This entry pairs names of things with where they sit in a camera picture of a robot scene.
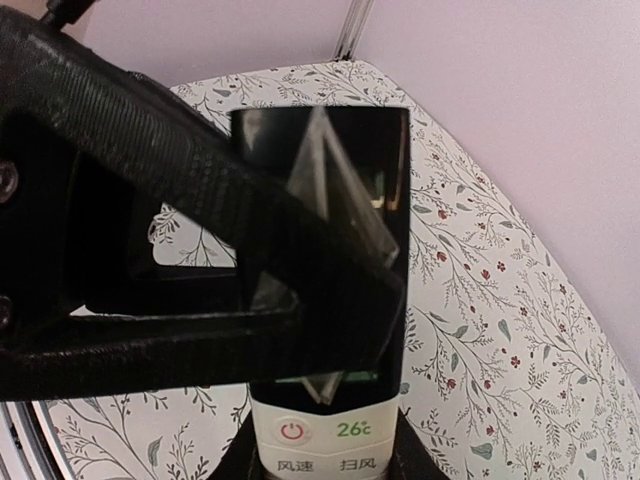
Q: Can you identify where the floral patterned table mat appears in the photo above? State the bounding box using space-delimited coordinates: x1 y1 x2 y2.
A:
33 61 639 479

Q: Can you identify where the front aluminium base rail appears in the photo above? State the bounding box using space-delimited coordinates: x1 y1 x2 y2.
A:
1 402 64 480

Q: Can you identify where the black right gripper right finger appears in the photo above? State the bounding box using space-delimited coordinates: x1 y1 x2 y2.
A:
387 408 450 480

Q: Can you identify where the left aluminium frame post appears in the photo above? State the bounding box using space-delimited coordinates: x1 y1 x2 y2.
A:
332 0 375 61

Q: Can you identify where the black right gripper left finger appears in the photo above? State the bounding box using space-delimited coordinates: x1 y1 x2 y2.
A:
208 413 263 480

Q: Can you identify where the white remote control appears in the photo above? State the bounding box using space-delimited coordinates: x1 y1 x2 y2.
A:
231 106 410 479

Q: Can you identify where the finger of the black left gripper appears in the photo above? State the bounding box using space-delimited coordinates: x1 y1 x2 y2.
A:
1 9 405 401

